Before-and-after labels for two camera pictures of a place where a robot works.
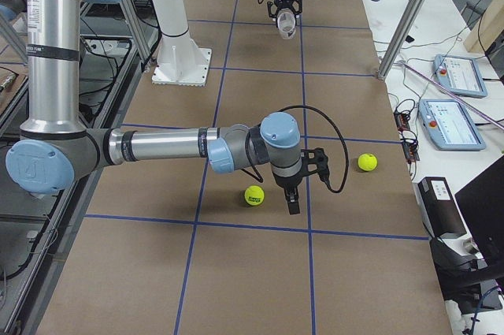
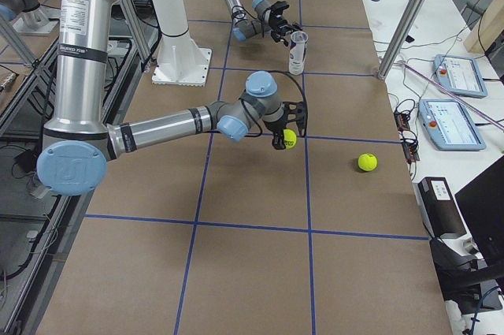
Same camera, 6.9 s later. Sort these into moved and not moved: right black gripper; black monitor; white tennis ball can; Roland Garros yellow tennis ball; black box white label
Moved: right black gripper; white tennis ball can
Not moved: black box white label; Roland Garros yellow tennis ball; black monitor
